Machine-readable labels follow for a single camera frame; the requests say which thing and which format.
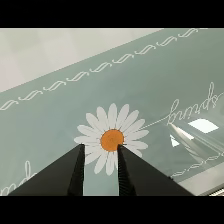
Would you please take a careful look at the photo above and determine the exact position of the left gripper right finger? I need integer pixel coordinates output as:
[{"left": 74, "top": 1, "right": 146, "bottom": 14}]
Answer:
[{"left": 116, "top": 143, "right": 195, "bottom": 197}]

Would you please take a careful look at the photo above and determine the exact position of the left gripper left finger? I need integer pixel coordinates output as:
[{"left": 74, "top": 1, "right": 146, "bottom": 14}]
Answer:
[{"left": 9, "top": 143, "right": 86, "bottom": 197}]

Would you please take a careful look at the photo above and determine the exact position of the silver frame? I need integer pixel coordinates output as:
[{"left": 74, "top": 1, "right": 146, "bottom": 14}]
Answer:
[{"left": 207, "top": 188, "right": 224, "bottom": 197}]

